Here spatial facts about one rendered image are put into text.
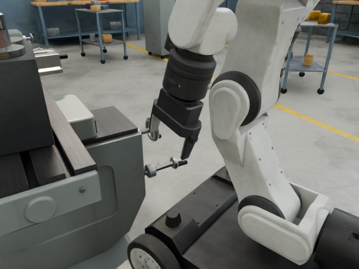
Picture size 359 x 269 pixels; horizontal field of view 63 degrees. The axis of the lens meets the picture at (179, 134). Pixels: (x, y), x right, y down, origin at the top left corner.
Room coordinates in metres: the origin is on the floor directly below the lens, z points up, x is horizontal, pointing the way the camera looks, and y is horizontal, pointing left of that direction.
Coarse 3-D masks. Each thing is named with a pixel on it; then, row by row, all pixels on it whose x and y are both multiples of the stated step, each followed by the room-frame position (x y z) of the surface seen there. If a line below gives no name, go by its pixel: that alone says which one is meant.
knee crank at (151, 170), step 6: (168, 162) 1.11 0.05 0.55; (174, 162) 1.10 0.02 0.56; (180, 162) 1.13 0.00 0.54; (186, 162) 1.15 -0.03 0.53; (150, 168) 1.04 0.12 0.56; (156, 168) 1.07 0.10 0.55; (162, 168) 1.08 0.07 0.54; (174, 168) 1.11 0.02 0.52; (150, 174) 1.03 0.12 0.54; (156, 174) 1.05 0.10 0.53
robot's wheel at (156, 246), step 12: (144, 240) 0.62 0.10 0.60; (156, 240) 0.62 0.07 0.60; (132, 252) 0.63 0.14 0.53; (144, 252) 0.60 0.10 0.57; (156, 252) 0.58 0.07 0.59; (168, 252) 0.59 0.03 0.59; (132, 264) 0.64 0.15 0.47; (144, 264) 0.63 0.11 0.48; (156, 264) 0.57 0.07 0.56; (168, 264) 0.56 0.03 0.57
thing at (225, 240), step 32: (192, 192) 0.85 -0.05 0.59; (224, 192) 0.85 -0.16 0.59; (160, 224) 0.67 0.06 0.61; (192, 224) 0.68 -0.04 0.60; (224, 224) 0.71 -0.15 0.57; (352, 224) 0.53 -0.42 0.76; (192, 256) 0.59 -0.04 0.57; (224, 256) 0.59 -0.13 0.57; (256, 256) 0.59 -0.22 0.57; (320, 256) 0.50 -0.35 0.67; (352, 256) 0.47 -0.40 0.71
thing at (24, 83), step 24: (24, 48) 0.60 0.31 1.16; (0, 72) 0.52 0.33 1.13; (24, 72) 0.54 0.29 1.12; (0, 96) 0.52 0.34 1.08; (24, 96) 0.54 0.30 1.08; (0, 120) 0.51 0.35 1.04; (24, 120) 0.53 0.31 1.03; (48, 120) 0.55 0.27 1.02; (0, 144) 0.51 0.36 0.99; (24, 144) 0.53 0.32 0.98; (48, 144) 0.55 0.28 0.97
